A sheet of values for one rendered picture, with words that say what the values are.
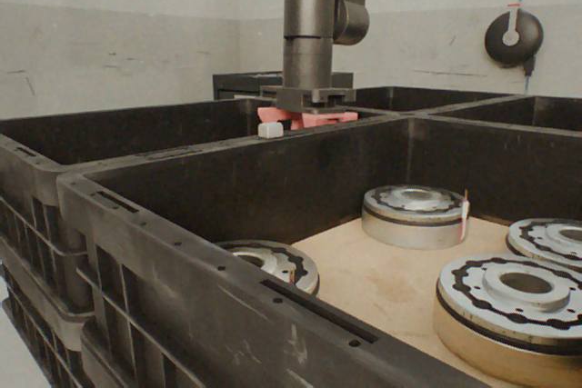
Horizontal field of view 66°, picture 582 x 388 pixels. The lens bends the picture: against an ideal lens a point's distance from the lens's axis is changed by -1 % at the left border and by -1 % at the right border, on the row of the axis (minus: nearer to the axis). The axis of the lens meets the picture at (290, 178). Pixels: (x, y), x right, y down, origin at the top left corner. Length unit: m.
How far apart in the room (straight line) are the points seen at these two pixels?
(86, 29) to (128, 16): 0.39
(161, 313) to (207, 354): 0.04
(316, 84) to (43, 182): 0.30
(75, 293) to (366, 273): 0.22
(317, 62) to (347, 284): 0.26
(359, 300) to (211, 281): 0.20
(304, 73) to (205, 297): 0.38
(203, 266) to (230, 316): 0.02
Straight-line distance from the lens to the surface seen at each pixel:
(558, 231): 0.42
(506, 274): 0.33
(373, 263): 0.40
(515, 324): 0.28
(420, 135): 0.54
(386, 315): 0.33
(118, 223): 0.22
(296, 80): 0.52
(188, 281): 0.18
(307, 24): 0.52
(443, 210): 0.45
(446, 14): 3.85
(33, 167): 0.35
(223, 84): 2.24
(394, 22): 4.00
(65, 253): 0.35
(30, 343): 0.56
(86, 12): 3.87
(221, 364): 0.20
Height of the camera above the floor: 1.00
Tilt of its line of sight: 16 degrees down
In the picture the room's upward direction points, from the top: straight up
